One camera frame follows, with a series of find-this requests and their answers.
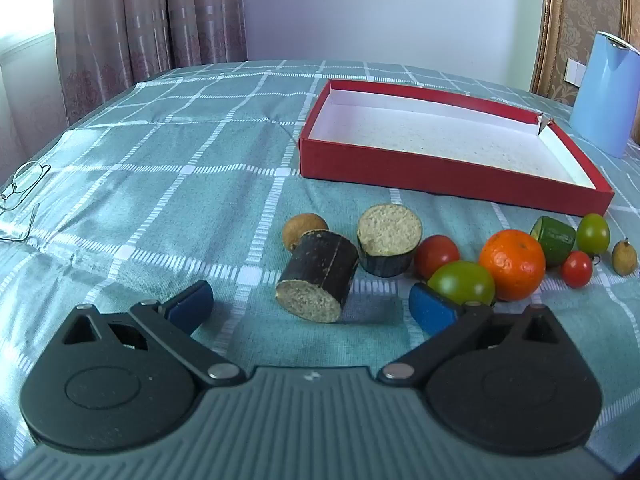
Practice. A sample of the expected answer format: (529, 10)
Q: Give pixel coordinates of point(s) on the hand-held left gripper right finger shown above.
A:
(430, 310)

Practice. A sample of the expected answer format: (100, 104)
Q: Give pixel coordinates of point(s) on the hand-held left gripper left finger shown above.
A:
(187, 306)

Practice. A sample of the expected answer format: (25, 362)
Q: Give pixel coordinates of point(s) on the large green tomato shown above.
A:
(460, 280)

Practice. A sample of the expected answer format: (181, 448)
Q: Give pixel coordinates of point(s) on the large red tomato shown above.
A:
(435, 255)

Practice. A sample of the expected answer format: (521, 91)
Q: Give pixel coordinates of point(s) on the orange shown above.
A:
(512, 262)

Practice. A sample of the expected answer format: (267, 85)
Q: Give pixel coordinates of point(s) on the long eggplant piece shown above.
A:
(320, 265)

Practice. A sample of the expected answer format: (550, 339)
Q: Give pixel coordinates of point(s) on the red cardboard box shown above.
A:
(400, 170)

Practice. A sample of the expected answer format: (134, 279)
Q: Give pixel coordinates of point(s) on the cucumber piece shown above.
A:
(555, 237)

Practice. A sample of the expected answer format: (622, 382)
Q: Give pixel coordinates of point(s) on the small red cherry tomato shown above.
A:
(576, 270)

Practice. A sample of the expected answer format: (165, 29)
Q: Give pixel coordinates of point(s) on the small green tomato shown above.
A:
(593, 232)

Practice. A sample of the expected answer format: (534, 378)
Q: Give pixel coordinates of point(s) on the small tan longan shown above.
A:
(623, 258)

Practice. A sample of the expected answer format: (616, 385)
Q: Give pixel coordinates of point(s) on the short eggplant piece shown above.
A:
(390, 232)

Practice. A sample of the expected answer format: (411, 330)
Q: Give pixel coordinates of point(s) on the round brown fruit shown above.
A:
(300, 230)

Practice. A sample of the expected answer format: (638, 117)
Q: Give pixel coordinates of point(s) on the teal checked bedsheet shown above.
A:
(175, 160)

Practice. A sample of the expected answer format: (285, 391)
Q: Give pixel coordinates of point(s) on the light blue kettle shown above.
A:
(600, 100)

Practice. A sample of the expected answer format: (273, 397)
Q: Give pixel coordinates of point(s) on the white sheer curtain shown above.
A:
(25, 85)

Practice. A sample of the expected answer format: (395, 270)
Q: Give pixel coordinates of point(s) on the pink patterned curtain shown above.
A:
(150, 25)

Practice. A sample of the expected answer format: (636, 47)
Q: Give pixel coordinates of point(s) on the gold-framed padded headboard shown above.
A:
(585, 5)

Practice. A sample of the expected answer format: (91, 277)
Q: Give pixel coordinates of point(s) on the white wall switch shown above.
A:
(575, 71)

